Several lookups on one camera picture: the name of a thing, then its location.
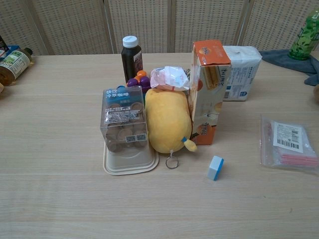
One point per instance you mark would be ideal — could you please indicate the pink white snack packet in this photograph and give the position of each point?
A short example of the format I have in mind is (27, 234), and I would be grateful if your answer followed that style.
(170, 77)

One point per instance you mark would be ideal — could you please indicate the clear zip bag with label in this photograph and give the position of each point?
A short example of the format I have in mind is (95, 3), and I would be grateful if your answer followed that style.
(289, 144)

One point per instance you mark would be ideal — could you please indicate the yellow plush toy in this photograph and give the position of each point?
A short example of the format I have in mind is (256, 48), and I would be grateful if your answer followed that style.
(167, 119)

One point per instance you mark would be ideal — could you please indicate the clear box of coffee capsules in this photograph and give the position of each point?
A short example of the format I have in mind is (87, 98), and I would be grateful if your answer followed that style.
(124, 117)

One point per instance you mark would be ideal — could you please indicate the purple and orange plastic toy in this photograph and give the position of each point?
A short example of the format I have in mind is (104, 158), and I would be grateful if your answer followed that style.
(140, 80)

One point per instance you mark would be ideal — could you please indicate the orange biscuit box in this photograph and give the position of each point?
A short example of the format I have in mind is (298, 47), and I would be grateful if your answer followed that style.
(208, 99)

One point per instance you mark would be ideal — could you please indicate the beige plastic tray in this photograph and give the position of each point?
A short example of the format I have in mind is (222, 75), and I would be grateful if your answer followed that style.
(129, 163)

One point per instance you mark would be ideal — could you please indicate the dark drink bottle white cap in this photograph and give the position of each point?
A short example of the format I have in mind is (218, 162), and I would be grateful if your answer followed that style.
(131, 62)

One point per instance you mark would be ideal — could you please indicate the blue and white eraser block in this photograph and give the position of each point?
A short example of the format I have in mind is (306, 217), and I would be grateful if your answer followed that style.
(214, 168)

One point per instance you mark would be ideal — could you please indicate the white paper tissue pack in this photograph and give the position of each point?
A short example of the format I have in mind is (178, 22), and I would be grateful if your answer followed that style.
(240, 74)

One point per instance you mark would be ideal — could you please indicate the folding lattice screen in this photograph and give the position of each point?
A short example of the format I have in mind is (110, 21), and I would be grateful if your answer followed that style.
(159, 25)

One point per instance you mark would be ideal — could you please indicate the grey blue cloth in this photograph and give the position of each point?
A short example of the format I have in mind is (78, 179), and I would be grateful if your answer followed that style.
(291, 63)

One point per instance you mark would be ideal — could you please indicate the amber bottle with green label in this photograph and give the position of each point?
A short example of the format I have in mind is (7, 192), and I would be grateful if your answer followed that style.
(13, 65)

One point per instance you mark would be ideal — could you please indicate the brown round object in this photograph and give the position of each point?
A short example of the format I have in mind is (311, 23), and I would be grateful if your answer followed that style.
(316, 93)

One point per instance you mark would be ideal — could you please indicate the blue box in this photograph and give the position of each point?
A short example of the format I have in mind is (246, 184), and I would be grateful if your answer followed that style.
(7, 51)

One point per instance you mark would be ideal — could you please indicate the green tea bottle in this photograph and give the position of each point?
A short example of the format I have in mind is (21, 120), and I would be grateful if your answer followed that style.
(304, 35)

